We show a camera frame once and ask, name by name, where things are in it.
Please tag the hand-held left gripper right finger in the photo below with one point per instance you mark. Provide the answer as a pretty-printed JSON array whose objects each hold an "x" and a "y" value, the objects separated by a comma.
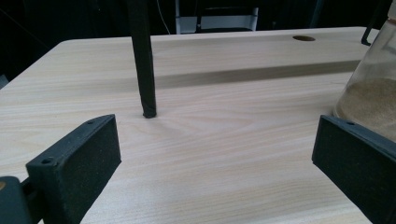
[{"x": 358, "y": 165}]

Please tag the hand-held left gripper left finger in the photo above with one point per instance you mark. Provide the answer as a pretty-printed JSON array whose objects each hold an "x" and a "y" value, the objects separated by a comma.
[{"x": 74, "y": 168}]

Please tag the glass jar with tan powder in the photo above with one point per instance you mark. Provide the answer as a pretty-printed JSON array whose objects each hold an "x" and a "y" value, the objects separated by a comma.
[{"x": 373, "y": 99}]

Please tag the black folding chair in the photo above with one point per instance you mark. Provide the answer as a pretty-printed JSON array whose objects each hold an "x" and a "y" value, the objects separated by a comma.
[{"x": 227, "y": 30}]

